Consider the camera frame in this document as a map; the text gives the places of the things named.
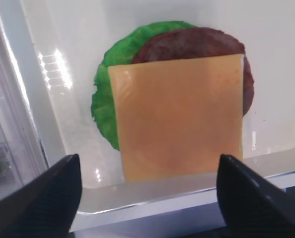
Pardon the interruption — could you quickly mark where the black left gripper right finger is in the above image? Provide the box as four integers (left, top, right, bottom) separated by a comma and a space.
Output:
216, 154, 295, 238

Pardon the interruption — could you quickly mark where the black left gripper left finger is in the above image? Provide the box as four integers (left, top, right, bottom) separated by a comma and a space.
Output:
0, 154, 82, 238

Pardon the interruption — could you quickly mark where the pale yellow cheese slice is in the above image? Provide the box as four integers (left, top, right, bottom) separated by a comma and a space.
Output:
118, 54, 244, 182

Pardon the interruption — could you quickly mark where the lettuce leaf on burger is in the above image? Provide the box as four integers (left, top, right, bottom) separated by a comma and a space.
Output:
90, 21, 195, 151

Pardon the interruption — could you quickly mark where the meat patty on burger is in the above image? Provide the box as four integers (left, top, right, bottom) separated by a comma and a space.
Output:
130, 26, 255, 117

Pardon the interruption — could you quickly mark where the clear acrylic left rack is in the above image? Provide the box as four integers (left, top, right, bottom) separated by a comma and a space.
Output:
0, 20, 48, 200

